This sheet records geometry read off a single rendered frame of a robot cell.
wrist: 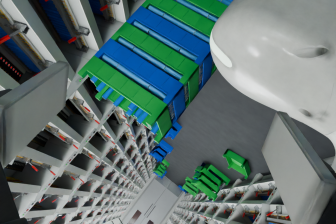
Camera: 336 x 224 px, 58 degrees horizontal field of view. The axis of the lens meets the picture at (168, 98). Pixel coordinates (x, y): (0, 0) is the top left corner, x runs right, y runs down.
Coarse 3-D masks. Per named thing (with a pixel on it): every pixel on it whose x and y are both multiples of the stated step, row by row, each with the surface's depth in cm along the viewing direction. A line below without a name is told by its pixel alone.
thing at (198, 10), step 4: (176, 0) 105; (180, 0) 105; (184, 0) 105; (184, 4) 104; (188, 4) 103; (192, 4) 105; (192, 8) 103; (196, 8) 102; (200, 8) 104; (196, 12) 103; (200, 12) 102; (204, 12) 102; (208, 12) 103; (204, 16) 102; (208, 16) 101; (212, 16) 101; (216, 16) 102; (212, 20) 101; (216, 20) 100
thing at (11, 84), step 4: (0, 68) 93; (0, 72) 94; (4, 72) 96; (0, 76) 94; (4, 76) 96; (8, 76) 98; (0, 80) 95; (4, 80) 97; (8, 80) 99; (12, 80) 101; (0, 84) 96; (4, 84) 98; (8, 84) 100; (12, 84) 102; (16, 84) 104; (0, 88) 100; (4, 88) 98; (12, 88) 103
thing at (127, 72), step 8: (104, 56) 98; (112, 64) 97; (120, 64) 96; (120, 72) 98; (128, 72) 95; (136, 80) 94; (144, 80) 93; (144, 88) 95; (152, 88) 92; (160, 96) 91
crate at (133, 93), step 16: (96, 64) 96; (96, 80) 107; (112, 80) 93; (128, 80) 93; (96, 96) 112; (112, 96) 113; (128, 96) 91; (144, 96) 90; (160, 112) 88; (160, 128) 96
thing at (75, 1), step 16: (32, 0) 109; (48, 0) 107; (64, 0) 106; (80, 0) 104; (48, 16) 119; (64, 16) 112; (80, 16) 113; (64, 32) 127; (80, 32) 121; (96, 32) 127; (64, 48) 138; (80, 48) 136; (96, 48) 136
